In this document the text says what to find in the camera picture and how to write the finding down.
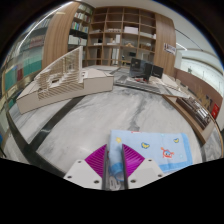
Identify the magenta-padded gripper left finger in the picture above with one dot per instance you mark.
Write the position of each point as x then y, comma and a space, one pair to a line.
95, 160

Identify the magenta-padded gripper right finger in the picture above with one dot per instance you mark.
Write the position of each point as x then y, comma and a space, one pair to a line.
133, 160

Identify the brown model on wooden board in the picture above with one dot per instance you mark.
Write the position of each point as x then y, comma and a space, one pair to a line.
195, 115

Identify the beige stepped architectural model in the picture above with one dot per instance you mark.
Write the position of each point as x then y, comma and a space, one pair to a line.
66, 85

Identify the red bin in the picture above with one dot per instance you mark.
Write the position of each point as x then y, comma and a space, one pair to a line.
215, 111

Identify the glass-front bookshelf with books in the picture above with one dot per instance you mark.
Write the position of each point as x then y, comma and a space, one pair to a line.
23, 66

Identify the wooden cubby shelf unit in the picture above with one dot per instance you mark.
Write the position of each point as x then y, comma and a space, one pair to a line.
116, 36

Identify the wooden bookshelf with books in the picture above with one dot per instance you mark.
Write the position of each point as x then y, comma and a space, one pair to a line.
79, 30

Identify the wall poster sign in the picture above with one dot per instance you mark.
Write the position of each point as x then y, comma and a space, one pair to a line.
169, 49

